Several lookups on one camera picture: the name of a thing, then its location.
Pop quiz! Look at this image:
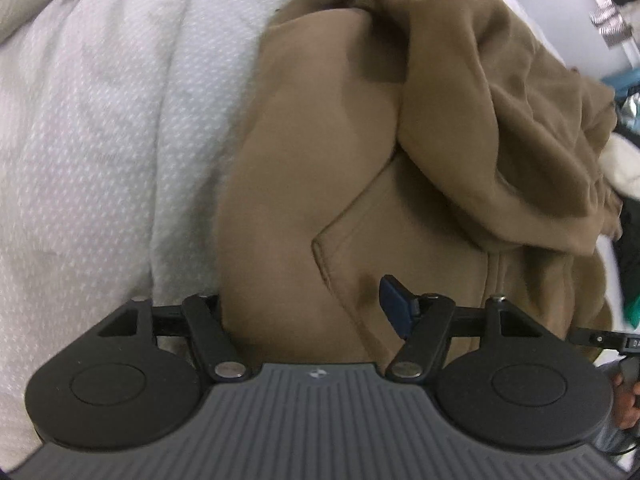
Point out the brown hoodie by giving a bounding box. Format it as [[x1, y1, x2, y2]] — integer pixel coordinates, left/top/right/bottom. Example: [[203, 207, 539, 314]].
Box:
[[216, 0, 622, 366]]

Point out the person's right hand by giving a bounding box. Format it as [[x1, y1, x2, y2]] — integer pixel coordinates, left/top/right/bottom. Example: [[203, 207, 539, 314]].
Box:
[[612, 373, 640, 430]]

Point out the green garment on bed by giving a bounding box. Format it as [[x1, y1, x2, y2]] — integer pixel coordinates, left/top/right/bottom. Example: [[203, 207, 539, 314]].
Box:
[[623, 295, 640, 330]]

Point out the striped hanging garment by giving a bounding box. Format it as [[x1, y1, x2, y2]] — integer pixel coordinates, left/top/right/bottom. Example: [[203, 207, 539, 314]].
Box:
[[590, 6, 632, 49]]

